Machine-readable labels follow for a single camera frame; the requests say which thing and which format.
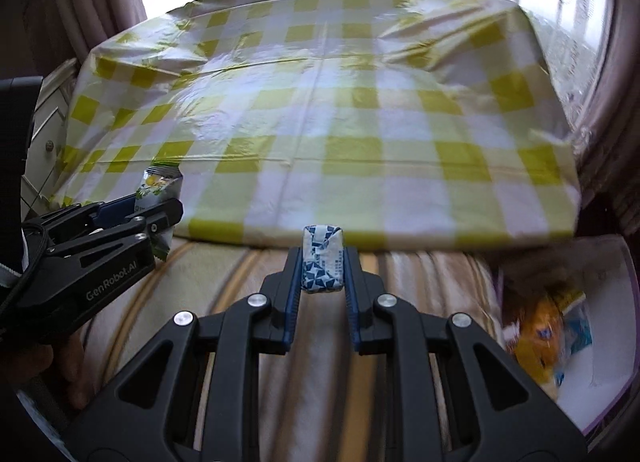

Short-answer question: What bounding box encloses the green floral snack packet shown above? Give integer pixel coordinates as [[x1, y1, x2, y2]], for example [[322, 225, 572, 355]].
[[134, 161, 185, 263]]

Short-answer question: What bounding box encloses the orange snack packet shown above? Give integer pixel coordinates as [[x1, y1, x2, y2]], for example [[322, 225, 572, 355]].
[[505, 299, 563, 383]]

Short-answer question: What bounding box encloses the small blue white candy packet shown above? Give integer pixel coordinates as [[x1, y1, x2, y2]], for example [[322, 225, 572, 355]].
[[300, 223, 347, 294]]

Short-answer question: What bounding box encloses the yellow white checkered tablecloth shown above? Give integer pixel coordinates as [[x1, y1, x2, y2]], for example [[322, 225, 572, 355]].
[[52, 0, 583, 250]]

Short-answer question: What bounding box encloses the white cabinet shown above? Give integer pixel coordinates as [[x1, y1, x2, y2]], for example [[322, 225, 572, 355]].
[[27, 60, 81, 208]]

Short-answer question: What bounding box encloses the white lace curtain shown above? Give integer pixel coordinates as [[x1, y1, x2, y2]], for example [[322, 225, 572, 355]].
[[405, 0, 616, 108]]

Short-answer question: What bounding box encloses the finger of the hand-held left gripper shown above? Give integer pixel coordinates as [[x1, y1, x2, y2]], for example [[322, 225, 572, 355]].
[[27, 195, 184, 243], [47, 217, 167, 257]]

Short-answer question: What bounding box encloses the white storage box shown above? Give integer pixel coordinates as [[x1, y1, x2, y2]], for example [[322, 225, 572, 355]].
[[495, 235, 640, 438]]

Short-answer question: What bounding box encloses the striped sofa cushion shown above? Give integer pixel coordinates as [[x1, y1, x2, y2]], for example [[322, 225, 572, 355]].
[[75, 235, 506, 462]]

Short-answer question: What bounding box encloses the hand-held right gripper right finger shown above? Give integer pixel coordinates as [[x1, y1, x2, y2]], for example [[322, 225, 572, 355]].
[[341, 246, 586, 462]]

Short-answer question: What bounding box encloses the person's left hand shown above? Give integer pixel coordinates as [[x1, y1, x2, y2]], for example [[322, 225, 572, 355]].
[[7, 332, 93, 410]]

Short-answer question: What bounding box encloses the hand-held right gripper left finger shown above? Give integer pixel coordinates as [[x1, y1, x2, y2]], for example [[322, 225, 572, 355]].
[[62, 246, 306, 462]]

